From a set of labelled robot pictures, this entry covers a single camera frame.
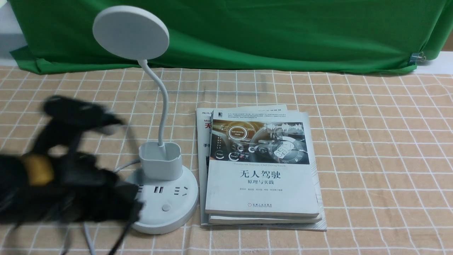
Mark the middle white book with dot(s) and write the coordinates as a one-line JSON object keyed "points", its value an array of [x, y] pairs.
{"points": [[225, 219]]}

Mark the green backdrop cloth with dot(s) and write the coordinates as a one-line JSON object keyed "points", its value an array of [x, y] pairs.
{"points": [[352, 36]]}

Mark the top white driving book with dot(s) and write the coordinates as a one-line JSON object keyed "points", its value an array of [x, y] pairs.
{"points": [[261, 163]]}

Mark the metal binder clip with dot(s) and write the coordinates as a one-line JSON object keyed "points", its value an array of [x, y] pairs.
{"points": [[417, 58]]}

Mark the bottom white book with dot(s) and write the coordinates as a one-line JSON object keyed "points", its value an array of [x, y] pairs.
{"points": [[203, 118]]}

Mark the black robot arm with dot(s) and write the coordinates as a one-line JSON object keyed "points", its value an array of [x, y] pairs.
{"points": [[55, 182]]}

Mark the checkered beige tablecloth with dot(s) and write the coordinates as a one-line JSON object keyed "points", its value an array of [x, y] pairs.
{"points": [[383, 147]]}

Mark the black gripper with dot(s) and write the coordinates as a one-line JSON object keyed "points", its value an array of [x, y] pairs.
{"points": [[99, 193]]}

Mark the white desk lamp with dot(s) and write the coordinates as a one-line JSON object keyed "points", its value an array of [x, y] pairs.
{"points": [[168, 190]]}

